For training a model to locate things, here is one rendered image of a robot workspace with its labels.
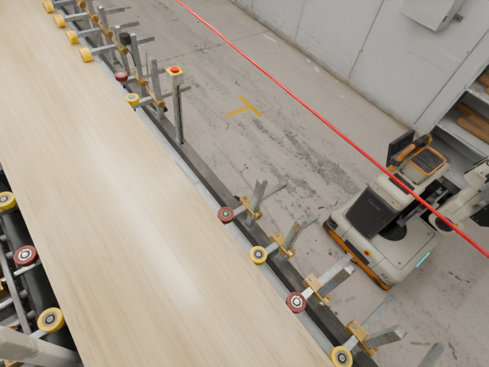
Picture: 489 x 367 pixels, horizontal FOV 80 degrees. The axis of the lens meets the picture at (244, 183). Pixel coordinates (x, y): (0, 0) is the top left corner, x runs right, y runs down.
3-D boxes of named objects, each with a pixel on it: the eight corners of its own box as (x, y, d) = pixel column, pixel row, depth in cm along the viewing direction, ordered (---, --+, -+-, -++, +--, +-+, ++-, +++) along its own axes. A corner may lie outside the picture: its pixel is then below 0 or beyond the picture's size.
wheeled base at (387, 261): (319, 226, 243) (329, 211, 223) (364, 192, 270) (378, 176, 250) (383, 294, 215) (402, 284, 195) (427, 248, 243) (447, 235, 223)
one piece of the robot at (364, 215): (335, 223, 231) (389, 153, 164) (375, 192, 254) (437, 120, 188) (367, 256, 217) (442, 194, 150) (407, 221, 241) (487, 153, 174)
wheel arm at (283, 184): (281, 183, 165) (284, 179, 162) (286, 187, 164) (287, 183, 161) (219, 221, 146) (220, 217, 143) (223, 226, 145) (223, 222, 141)
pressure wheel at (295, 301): (294, 321, 125) (301, 315, 116) (278, 311, 127) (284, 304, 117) (302, 305, 129) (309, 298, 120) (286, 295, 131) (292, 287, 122)
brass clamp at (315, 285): (309, 276, 139) (313, 272, 135) (330, 299, 134) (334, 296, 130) (300, 283, 137) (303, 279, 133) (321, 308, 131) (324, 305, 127)
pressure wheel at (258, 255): (252, 274, 135) (256, 265, 126) (243, 260, 138) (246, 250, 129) (266, 266, 138) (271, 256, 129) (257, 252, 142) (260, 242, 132)
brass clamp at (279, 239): (276, 233, 147) (279, 229, 143) (295, 254, 141) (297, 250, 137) (268, 239, 144) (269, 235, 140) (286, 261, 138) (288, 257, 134)
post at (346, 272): (311, 296, 145) (350, 261, 107) (316, 303, 144) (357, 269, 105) (305, 301, 144) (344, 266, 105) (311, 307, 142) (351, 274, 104)
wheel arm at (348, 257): (345, 254, 148) (348, 251, 145) (350, 260, 147) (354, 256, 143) (283, 308, 129) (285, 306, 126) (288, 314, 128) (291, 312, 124)
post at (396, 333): (345, 343, 138) (400, 323, 100) (351, 350, 137) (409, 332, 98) (340, 348, 137) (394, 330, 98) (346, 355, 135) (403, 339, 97)
